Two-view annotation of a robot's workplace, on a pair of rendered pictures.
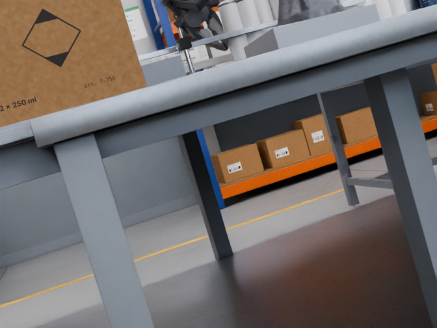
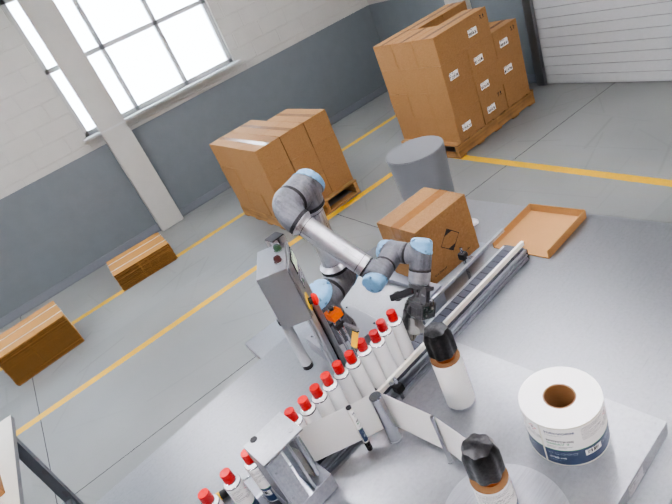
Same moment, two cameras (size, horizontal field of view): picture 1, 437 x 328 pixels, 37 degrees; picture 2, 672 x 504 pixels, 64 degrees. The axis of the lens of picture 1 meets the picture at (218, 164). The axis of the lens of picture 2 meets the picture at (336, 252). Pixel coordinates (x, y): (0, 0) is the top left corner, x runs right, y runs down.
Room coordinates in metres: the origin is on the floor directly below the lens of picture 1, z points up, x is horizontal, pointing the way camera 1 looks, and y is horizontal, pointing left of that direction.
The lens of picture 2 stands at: (3.20, -0.52, 2.17)
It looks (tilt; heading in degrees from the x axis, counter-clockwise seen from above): 28 degrees down; 169
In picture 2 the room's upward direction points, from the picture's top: 24 degrees counter-clockwise
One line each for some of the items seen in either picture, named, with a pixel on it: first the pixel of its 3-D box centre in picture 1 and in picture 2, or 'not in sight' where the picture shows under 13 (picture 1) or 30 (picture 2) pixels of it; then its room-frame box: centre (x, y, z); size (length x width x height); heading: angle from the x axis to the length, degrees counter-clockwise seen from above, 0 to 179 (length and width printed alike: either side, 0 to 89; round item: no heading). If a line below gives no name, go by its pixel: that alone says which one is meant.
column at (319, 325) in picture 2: not in sight; (315, 318); (1.71, -0.37, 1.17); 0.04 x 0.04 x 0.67; 18
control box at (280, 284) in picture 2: not in sight; (285, 284); (1.79, -0.41, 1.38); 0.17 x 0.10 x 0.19; 163
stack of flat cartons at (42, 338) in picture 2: not in sight; (36, 341); (-1.81, -2.41, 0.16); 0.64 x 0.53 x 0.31; 106
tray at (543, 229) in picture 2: not in sight; (538, 229); (1.53, 0.66, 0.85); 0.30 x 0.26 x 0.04; 108
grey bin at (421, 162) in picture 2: not in sight; (425, 184); (-0.40, 1.10, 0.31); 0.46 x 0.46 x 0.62
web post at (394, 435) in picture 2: not in sight; (385, 417); (2.06, -0.36, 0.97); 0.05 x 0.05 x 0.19
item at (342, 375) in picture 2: not in sight; (347, 385); (1.87, -0.39, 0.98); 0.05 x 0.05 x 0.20
